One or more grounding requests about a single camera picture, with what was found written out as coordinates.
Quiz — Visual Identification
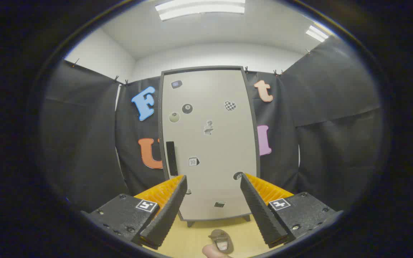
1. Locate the large ceiling light panel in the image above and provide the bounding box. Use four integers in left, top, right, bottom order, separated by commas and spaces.
155, 0, 246, 21

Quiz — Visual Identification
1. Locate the black backdrop cloth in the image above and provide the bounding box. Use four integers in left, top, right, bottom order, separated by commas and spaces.
40, 36, 384, 215

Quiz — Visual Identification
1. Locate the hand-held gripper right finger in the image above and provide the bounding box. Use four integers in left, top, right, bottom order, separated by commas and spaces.
240, 173, 344, 248

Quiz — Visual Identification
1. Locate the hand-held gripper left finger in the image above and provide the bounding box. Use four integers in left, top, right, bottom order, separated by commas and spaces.
81, 175, 188, 250

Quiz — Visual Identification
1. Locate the tan cardboard floor sheet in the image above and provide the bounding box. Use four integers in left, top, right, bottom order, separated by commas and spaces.
144, 215, 282, 258

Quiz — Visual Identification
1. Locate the grey shoe cabinet door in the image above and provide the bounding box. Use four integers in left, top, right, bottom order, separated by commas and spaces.
162, 69, 258, 221

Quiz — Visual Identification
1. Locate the grey shoe cabinet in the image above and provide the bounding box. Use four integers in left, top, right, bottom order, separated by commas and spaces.
158, 66, 261, 228

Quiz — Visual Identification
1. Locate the brown fuzzy shoe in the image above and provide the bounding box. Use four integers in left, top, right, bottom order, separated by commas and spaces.
208, 229, 234, 254

